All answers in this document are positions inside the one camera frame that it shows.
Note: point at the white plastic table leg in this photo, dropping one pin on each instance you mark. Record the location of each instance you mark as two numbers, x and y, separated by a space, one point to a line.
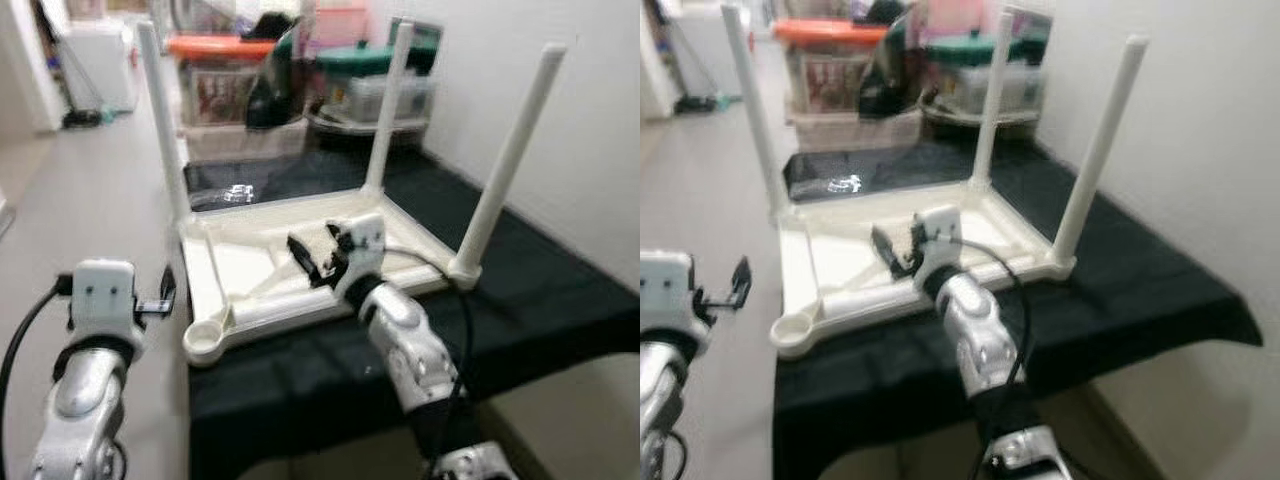
390 100
160 120
992 100
1100 150
510 160
755 110

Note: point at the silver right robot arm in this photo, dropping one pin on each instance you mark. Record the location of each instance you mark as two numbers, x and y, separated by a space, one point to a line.
405 340
975 330

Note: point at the white plastic children table top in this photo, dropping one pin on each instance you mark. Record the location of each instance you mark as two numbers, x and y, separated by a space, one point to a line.
250 260
840 260

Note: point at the clear adhesive tape patch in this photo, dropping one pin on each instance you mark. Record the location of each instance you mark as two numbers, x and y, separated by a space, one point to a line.
225 193
835 186

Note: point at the beige quilted cover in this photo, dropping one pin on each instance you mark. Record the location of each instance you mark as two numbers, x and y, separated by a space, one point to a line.
850 130
240 140

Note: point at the translucent plastic container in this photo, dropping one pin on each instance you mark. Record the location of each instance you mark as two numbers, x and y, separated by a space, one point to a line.
350 95
1030 90

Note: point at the black bag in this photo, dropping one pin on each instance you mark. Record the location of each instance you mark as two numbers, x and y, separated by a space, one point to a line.
275 95
885 85

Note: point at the black table cloth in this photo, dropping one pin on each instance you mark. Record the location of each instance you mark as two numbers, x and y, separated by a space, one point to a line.
1150 290
550 300

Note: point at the red printed box orange lid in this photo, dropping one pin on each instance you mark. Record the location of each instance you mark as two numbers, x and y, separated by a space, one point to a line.
830 75
215 90

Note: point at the green pot lid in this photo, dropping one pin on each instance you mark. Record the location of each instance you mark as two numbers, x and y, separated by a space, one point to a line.
950 50
350 58

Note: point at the pink plastic container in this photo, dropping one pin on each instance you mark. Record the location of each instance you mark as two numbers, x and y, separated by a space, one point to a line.
950 18
335 28

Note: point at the white cabinet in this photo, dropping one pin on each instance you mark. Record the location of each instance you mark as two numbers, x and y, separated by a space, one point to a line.
700 50
100 65

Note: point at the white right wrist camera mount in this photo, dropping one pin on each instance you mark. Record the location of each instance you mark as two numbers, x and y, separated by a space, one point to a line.
940 235
365 240

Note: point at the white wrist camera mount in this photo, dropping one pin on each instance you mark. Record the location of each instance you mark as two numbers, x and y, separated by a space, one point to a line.
940 235
365 240
105 295
665 290

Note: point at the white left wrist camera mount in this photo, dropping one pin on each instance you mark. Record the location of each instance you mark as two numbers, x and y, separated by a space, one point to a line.
665 290
105 295

